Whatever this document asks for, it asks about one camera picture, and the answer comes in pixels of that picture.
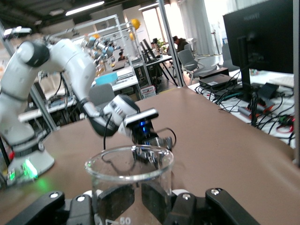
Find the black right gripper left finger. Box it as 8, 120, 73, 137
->
9, 184, 135, 225

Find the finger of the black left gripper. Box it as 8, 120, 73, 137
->
132, 146, 160, 166
167, 136, 176, 152

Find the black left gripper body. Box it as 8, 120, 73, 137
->
131, 121, 160, 146

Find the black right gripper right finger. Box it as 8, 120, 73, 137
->
142, 183, 261, 225

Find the clear glass beaker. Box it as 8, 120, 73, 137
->
84, 144, 175, 225

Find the brown table mat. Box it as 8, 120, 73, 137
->
0, 85, 300, 225

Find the red white printed box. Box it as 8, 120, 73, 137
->
140, 85, 157, 99

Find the grey chair back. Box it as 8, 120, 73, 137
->
88, 83, 116, 107

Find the teal box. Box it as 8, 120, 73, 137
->
95, 71, 118, 86

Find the flat black device box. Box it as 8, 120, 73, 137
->
198, 67, 238, 90

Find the silver hub with orange end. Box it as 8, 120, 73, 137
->
238, 105, 274, 118

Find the grey office chair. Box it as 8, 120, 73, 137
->
177, 49, 218, 84

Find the person in olive hoodie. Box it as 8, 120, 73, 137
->
172, 35, 190, 54

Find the black power adapter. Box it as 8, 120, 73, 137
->
257, 82, 280, 100

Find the long ceiling light strip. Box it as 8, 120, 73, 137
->
65, 1, 105, 16
138, 2, 160, 11

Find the black Huawei monitor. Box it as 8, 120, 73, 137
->
222, 0, 295, 102

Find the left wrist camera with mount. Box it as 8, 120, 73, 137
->
122, 108, 159, 129

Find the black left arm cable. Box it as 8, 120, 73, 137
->
103, 113, 177, 151

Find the black desk cable bundle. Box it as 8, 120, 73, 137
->
194, 77, 296, 146

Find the aluminium frame post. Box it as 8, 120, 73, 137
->
292, 0, 300, 167
158, 0, 186, 88
28, 82, 58, 132

